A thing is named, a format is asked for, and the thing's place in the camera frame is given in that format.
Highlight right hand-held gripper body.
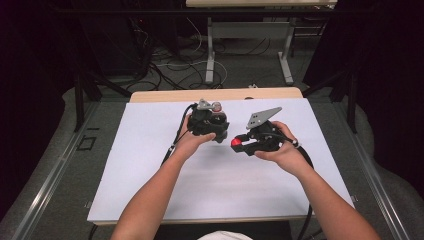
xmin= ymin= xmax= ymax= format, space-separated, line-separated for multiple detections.
xmin=245 ymin=106 xmax=285 ymax=154

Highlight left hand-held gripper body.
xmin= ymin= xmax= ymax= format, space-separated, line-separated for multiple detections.
xmin=187 ymin=98 xmax=222 ymax=136

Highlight person's left hand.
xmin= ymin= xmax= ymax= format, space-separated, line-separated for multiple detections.
xmin=171 ymin=114 xmax=217 ymax=161

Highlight person's right hand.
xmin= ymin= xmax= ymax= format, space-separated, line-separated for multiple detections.
xmin=253 ymin=120 xmax=313 ymax=178

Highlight wooden table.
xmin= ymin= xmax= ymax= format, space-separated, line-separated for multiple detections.
xmin=87 ymin=87 xmax=356 ymax=226

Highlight white board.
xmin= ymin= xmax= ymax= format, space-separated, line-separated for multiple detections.
xmin=87 ymin=97 xmax=355 ymax=225

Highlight desk with white legs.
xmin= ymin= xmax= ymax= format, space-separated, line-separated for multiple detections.
xmin=185 ymin=0 xmax=338 ymax=86

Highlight person's dark pants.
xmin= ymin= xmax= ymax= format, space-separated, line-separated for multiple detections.
xmin=149 ymin=220 xmax=294 ymax=240

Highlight person's white shirt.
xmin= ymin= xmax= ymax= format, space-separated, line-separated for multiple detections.
xmin=196 ymin=230 xmax=254 ymax=240

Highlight black metal stand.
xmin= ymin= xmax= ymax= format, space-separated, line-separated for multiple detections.
xmin=301 ymin=64 xmax=360 ymax=135
xmin=73 ymin=64 xmax=133 ymax=133

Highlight left hand-held gripper cable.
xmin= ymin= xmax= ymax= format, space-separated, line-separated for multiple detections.
xmin=160 ymin=103 xmax=198 ymax=168

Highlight hand-held gripper cable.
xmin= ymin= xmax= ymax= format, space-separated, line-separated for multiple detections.
xmin=266 ymin=131 xmax=316 ymax=240
xmin=160 ymin=103 xmax=198 ymax=168

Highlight white floor cable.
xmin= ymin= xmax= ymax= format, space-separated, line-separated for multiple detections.
xmin=156 ymin=16 xmax=229 ymax=88

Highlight black floor cables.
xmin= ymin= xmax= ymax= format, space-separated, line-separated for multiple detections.
xmin=126 ymin=16 xmax=228 ymax=92

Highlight right hand-held gripper cable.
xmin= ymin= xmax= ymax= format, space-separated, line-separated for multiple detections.
xmin=266 ymin=131 xmax=316 ymax=240

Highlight aluminium floor rail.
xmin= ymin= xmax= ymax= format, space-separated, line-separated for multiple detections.
xmin=11 ymin=101 xmax=101 ymax=240
xmin=333 ymin=101 xmax=412 ymax=240

